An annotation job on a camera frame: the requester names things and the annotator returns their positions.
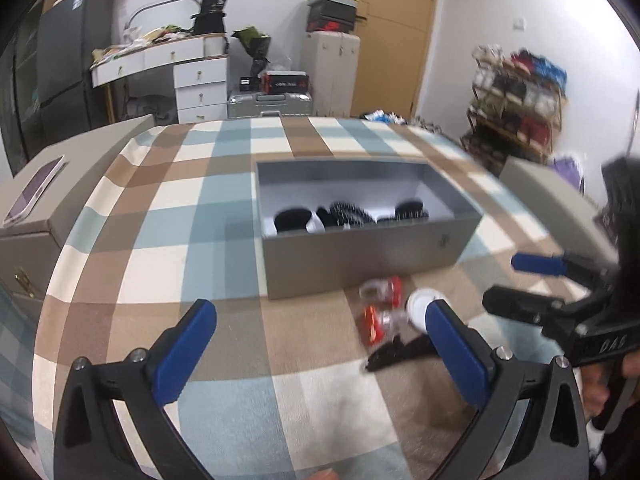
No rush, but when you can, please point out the white dresser desk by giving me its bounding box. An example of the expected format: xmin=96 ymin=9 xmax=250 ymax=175
xmin=89 ymin=32 xmax=231 ymax=125

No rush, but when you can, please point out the silver suitcase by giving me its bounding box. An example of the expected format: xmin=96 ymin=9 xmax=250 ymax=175
xmin=227 ymin=90 xmax=314 ymax=121

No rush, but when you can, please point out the checked tablecloth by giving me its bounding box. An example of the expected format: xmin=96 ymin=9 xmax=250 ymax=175
xmin=32 ymin=115 xmax=609 ymax=480

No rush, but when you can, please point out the person's right hand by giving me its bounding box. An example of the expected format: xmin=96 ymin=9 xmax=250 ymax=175
xmin=580 ymin=352 xmax=640 ymax=418

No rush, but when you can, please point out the grey cardboard box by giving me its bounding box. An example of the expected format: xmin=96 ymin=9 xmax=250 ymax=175
xmin=254 ymin=155 xmax=485 ymax=301

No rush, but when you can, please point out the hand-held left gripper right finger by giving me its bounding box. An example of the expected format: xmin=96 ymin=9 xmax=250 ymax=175
xmin=425 ymin=298 xmax=591 ymax=480

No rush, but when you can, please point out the oval mirror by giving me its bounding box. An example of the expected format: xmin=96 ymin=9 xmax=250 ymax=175
xmin=123 ymin=0 xmax=201 ymax=44

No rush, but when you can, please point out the grey metal cabinet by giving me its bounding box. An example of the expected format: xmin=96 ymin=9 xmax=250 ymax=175
xmin=0 ymin=114 xmax=157 ymax=322
xmin=499 ymin=155 xmax=622 ymax=262

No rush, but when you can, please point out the purple bag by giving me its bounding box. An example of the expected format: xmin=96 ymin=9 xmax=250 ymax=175
xmin=549 ymin=154 xmax=586 ymax=192

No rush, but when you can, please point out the shoe rack with shoes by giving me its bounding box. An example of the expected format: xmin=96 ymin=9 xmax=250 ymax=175
xmin=461 ymin=44 xmax=569 ymax=171

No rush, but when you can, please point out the white round disc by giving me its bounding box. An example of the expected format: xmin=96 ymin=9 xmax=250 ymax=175
xmin=405 ymin=287 xmax=447 ymax=334

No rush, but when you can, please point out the pile of clothes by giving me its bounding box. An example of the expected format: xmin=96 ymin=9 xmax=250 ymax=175
xmin=359 ymin=109 xmax=407 ymax=125

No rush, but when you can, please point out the black and red flat box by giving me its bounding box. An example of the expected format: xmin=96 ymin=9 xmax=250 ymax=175
xmin=259 ymin=70 xmax=310 ymax=95

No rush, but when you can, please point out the dark glass wardrobe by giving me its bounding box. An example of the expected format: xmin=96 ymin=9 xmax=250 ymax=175
xmin=0 ymin=5 xmax=51 ymax=172

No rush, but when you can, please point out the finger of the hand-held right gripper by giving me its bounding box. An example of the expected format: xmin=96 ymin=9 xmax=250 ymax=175
xmin=510 ymin=252 xmax=620 ymax=287
xmin=482 ymin=284 xmax=589 ymax=337

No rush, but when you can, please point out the red and clear hair clip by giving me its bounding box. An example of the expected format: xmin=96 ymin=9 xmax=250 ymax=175
xmin=363 ymin=305 xmax=407 ymax=347
xmin=359 ymin=275 xmax=404 ymax=311

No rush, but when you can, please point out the black bag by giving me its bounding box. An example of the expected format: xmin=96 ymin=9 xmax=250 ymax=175
xmin=191 ymin=0 xmax=231 ymax=37

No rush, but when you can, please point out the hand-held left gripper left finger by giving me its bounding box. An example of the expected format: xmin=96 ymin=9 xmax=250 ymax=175
xmin=52 ymin=299 xmax=218 ymax=480

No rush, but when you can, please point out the beige suitcase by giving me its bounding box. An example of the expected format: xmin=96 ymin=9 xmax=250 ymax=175
xmin=299 ymin=31 xmax=362 ymax=117

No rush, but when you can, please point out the black wrapped bouquet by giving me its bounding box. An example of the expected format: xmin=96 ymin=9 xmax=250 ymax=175
xmin=230 ymin=26 xmax=274 ymax=79

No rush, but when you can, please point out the dark grey refrigerator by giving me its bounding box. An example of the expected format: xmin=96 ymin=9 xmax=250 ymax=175
xmin=37 ymin=0 xmax=114 ymax=134

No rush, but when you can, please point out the pile of desk clutter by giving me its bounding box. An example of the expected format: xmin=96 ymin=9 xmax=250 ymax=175
xmin=92 ymin=24 xmax=194 ymax=61

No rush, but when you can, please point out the teal checked cloth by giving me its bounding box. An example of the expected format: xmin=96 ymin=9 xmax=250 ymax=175
xmin=0 ymin=285 xmax=51 ymax=442

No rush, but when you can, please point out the wooden door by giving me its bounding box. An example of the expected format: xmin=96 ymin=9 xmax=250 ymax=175
xmin=344 ymin=0 xmax=444 ymax=119

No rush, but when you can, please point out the white smartphone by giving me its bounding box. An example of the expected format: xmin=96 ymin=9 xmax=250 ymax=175
xmin=2 ymin=155 xmax=69 ymax=226

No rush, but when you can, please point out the wooden shoe rack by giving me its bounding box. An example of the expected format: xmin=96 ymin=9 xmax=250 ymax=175
xmin=459 ymin=57 xmax=569 ymax=174

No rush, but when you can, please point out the black and red shoe box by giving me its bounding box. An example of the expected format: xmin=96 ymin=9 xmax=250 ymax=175
xmin=305 ymin=17 xmax=357 ymax=35

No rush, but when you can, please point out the white ribbed container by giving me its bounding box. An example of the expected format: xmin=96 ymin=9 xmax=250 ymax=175
xmin=202 ymin=34 xmax=229 ymax=57

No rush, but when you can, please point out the grey shoe box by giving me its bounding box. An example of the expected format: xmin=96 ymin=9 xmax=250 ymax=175
xmin=307 ymin=0 xmax=359 ymax=22

